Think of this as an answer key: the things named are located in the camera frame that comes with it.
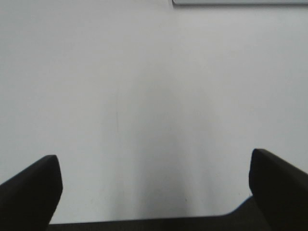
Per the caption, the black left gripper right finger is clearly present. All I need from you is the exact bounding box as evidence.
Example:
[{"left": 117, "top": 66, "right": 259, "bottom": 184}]
[{"left": 249, "top": 149, "right": 308, "bottom": 231}]

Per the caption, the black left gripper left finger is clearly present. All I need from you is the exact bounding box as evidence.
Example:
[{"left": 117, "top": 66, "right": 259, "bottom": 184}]
[{"left": 0, "top": 155, "right": 63, "bottom": 231}]

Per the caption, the white microwave oven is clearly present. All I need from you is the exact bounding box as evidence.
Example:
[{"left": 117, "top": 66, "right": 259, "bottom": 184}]
[{"left": 172, "top": 0, "right": 308, "bottom": 5}]

